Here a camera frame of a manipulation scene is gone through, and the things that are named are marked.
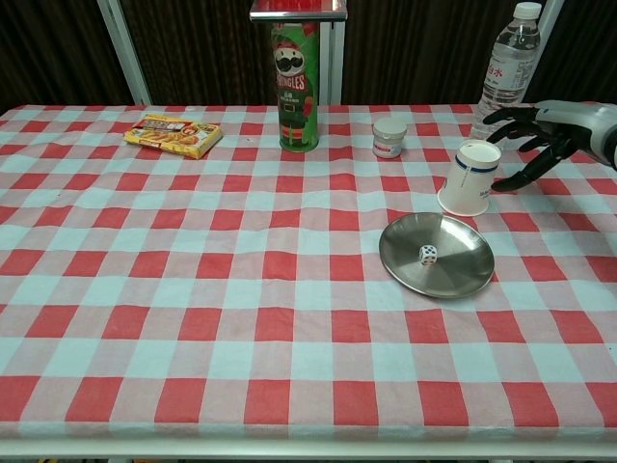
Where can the clear water bottle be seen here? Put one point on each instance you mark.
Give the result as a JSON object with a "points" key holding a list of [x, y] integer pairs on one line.
{"points": [[506, 67]]}

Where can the white paper cup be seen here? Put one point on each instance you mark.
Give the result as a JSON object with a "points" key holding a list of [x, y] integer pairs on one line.
{"points": [[470, 181]]}

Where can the green Pringles can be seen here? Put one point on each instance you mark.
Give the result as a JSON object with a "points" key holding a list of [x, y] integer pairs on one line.
{"points": [[296, 87]]}

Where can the white die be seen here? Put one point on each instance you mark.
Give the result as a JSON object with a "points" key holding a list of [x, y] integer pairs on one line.
{"points": [[427, 254]]}

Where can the small white jar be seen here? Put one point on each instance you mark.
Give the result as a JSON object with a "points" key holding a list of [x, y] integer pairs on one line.
{"points": [[388, 138]]}

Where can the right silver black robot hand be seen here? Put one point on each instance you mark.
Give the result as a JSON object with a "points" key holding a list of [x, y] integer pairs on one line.
{"points": [[554, 135]]}

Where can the round metal plate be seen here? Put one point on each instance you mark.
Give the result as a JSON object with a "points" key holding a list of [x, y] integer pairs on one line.
{"points": [[448, 260]]}

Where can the yellow snack box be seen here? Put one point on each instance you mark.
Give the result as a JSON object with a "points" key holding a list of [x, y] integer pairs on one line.
{"points": [[173, 136]]}

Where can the red white checkered tablecloth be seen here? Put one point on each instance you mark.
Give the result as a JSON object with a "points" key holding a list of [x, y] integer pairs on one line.
{"points": [[241, 289]]}

